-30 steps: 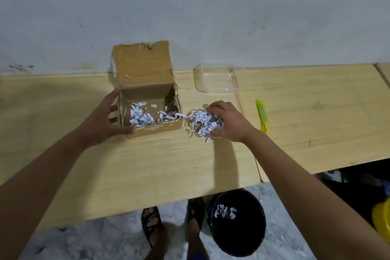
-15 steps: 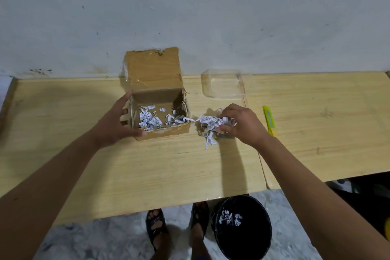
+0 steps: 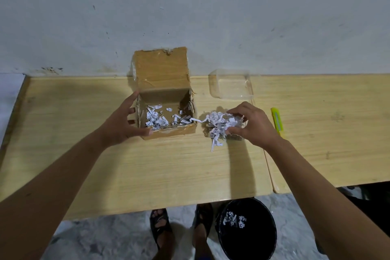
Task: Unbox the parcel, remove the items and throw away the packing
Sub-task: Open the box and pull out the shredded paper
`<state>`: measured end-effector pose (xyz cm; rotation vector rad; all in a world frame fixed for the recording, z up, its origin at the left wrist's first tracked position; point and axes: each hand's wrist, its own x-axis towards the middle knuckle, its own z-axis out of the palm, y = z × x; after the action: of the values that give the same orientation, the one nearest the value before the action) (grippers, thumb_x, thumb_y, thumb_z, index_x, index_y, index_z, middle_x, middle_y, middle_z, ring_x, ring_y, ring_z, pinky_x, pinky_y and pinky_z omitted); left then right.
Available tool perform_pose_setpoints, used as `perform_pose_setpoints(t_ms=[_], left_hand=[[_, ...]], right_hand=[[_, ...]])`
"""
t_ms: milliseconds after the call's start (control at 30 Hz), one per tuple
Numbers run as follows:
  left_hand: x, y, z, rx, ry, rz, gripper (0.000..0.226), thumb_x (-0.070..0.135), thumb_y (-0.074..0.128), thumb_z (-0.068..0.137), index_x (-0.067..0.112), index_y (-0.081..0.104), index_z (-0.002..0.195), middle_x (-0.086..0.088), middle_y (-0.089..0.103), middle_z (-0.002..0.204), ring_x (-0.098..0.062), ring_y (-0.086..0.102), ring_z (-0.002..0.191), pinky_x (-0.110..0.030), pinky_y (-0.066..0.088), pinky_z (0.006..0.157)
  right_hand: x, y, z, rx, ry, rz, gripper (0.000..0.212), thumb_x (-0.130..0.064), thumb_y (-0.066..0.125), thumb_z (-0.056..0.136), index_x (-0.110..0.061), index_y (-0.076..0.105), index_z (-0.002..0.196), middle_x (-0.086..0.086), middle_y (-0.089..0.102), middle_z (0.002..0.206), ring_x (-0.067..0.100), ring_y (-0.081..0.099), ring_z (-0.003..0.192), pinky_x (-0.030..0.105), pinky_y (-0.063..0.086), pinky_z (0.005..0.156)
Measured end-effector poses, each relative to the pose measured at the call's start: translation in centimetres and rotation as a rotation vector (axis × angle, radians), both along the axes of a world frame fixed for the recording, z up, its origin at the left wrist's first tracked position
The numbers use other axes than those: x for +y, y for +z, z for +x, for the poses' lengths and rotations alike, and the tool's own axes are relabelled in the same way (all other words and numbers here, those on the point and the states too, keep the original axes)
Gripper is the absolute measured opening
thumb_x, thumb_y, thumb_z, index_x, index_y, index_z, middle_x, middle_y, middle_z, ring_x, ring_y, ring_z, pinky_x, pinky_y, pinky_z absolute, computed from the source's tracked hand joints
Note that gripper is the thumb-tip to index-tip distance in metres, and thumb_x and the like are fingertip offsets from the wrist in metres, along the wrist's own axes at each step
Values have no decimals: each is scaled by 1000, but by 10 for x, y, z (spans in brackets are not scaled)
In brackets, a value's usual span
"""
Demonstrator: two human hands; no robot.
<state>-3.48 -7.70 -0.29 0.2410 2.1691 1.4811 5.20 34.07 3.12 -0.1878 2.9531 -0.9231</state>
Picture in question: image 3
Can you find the person's foot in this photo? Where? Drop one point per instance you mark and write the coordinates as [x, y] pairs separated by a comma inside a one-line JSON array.
[[166, 243], [199, 241]]

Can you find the shredded paper scraps in bin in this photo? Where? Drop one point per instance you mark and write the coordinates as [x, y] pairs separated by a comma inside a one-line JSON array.
[[234, 219]]

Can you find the person's right forearm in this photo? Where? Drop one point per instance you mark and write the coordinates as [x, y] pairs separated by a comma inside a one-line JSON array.
[[320, 205]]

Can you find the brown cardboard box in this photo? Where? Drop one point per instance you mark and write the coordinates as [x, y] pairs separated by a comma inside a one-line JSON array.
[[161, 69]]

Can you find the person's right foot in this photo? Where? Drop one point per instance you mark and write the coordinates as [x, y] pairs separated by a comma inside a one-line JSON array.
[[199, 241]]

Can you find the person's left hand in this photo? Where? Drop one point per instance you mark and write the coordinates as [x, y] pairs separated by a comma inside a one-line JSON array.
[[117, 127]]

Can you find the yellow utility knife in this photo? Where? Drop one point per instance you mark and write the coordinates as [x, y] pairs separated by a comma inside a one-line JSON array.
[[277, 122]]

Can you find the person's right thumb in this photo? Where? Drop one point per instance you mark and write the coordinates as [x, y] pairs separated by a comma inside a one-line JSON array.
[[235, 131]]

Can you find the black sandal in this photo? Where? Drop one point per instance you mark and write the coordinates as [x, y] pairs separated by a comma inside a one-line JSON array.
[[204, 217], [158, 231]]

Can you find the person's left thumb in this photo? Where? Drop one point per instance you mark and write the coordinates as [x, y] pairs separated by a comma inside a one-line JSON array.
[[143, 132]]

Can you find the clear plastic container lid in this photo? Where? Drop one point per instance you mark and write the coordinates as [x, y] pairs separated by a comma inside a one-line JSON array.
[[231, 84]]

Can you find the person's right hand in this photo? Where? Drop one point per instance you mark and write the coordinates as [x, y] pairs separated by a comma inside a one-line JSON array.
[[259, 127]]

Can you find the clear plastic tray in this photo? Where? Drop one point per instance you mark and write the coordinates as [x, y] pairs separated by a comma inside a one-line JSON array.
[[237, 138]]

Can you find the clump of shredded white paper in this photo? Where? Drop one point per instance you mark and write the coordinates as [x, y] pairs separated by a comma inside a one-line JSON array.
[[218, 122]]

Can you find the person's left foot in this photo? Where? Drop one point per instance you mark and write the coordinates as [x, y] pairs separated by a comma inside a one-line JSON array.
[[166, 243]]

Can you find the black trash bin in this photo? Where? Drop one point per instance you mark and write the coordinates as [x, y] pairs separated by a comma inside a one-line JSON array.
[[243, 243]]

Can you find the person's left forearm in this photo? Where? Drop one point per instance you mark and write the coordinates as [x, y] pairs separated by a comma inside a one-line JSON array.
[[51, 195]]

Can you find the shredded white paper in box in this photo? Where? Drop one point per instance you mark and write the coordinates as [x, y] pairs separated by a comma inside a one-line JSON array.
[[157, 119]]

